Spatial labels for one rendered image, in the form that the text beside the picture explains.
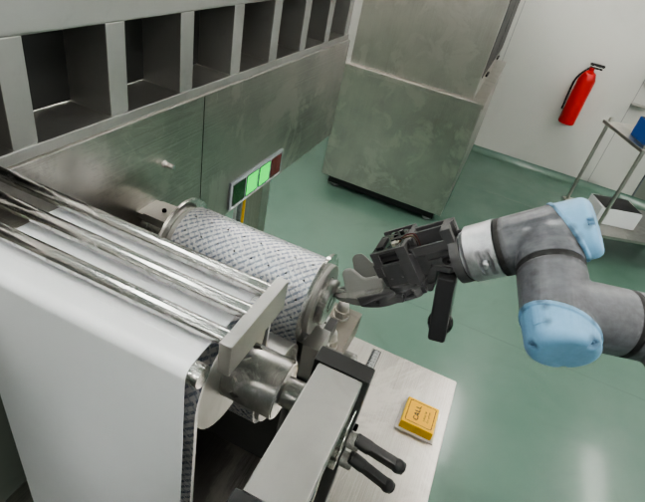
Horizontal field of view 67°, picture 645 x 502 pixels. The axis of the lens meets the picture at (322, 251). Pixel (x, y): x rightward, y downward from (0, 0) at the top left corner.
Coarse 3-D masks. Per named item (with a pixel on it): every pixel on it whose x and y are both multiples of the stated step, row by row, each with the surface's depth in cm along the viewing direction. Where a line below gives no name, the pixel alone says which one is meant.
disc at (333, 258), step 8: (328, 256) 73; (336, 256) 76; (328, 264) 73; (336, 264) 79; (320, 272) 70; (312, 288) 69; (304, 304) 69; (304, 312) 69; (296, 328) 71; (296, 336) 72; (304, 336) 76
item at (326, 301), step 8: (328, 280) 74; (336, 280) 75; (328, 288) 73; (336, 288) 75; (328, 296) 72; (320, 304) 72; (328, 304) 74; (320, 312) 72; (328, 312) 77; (320, 320) 73
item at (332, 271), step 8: (192, 208) 80; (184, 216) 77; (176, 224) 76; (328, 272) 72; (336, 272) 77; (320, 280) 71; (320, 288) 70; (312, 296) 70; (320, 296) 72; (312, 304) 70; (312, 312) 71; (304, 320) 71; (312, 320) 73; (304, 328) 73; (312, 328) 75
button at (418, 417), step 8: (408, 400) 104; (416, 400) 105; (408, 408) 102; (416, 408) 103; (424, 408) 103; (432, 408) 104; (408, 416) 101; (416, 416) 101; (424, 416) 102; (432, 416) 102; (400, 424) 101; (408, 424) 100; (416, 424) 100; (424, 424) 100; (432, 424) 100; (416, 432) 100; (424, 432) 99; (432, 432) 99
